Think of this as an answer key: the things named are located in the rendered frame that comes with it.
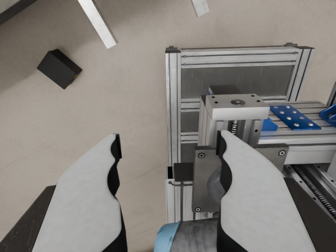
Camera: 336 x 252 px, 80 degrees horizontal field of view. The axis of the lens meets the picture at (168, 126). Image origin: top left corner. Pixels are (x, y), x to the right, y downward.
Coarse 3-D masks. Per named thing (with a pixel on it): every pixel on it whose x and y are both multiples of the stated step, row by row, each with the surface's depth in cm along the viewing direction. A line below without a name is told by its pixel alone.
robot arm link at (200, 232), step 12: (168, 228) 39; (180, 228) 38; (192, 228) 38; (204, 228) 37; (216, 228) 37; (156, 240) 37; (168, 240) 36; (180, 240) 36; (192, 240) 36; (204, 240) 35
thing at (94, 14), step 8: (80, 0) 50; (88, 0) 50; (88, 8) 51; (96, 8) 51; (88, 16) 51; (96, 16) 52; (96, 24) 52; (104, 24) 52; (104, 32) 53; (112, 32) 56; (104, 40) 54; (112, 40) 54
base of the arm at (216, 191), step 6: (216, 174) 49; (210, 180) 50; (216, 180) 49; (210, 186) 50; (216, 186) 48; (210, 192) 50; (216, 192) 48; (222, 192) 46; (210, 198) 52; (216, 198) 48; (216, 204) 48
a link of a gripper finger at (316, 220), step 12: (288, 180) 8; (300, 192) 8; (300, 204) 7; (312, 204) 7; (300, 216) 7; (312, 216) 7; (324, 216) 7; (312, 228) 6; (324, 228) 6; (312, 240) 6; (324, 240) 6
